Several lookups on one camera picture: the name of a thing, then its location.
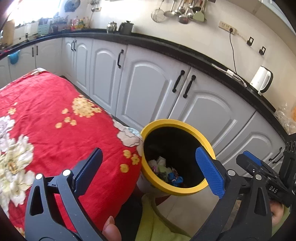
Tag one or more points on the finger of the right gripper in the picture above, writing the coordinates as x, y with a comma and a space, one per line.
253, 158
245, 163

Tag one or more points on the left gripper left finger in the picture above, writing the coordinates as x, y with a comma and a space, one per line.
43, 220

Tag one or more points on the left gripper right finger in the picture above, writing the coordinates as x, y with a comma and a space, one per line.
243, 210

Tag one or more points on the blue plastic bag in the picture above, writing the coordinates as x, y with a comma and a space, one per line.
174, 179

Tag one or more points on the yellow rimmed trash bin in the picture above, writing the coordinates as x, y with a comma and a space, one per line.
176, 142

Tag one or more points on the right hand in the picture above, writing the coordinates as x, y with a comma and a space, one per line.
277, 212

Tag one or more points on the left hand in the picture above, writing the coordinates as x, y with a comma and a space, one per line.
110, 230

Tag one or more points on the black countertop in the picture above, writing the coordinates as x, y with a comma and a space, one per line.
180, 53

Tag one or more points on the white electric kettle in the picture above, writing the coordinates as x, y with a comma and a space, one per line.
262, 80

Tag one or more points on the red floral tablecloth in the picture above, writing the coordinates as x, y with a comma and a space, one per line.
47, 126

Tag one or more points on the white lower cabinets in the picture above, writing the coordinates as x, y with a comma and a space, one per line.
138, 86

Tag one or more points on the green spatula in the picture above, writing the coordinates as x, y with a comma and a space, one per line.
199, 11

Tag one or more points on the dark round ladle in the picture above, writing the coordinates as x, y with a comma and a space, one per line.
183, 10

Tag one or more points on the blue hanging bin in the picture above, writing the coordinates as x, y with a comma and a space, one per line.
14, 57

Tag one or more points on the steel ladle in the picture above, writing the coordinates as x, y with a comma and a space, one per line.
171, 12

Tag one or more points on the dark green enamel pot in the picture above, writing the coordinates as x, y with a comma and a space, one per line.
125, 28

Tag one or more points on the steel teapot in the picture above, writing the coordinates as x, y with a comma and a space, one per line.
111, 27

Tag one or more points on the condiment bottles group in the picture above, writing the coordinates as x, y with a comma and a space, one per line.
79, 24

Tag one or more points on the wooden cutting board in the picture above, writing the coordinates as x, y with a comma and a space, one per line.
8, 33

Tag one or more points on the black wall hook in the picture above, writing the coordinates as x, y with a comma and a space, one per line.
250, 41
262, 51

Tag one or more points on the wall power strip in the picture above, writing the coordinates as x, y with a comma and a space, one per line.
227, 27

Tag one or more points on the wire mesh skimmer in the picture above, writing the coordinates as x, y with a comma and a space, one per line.
158, 14

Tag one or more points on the blue wall fan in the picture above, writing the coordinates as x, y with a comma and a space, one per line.
71, 5

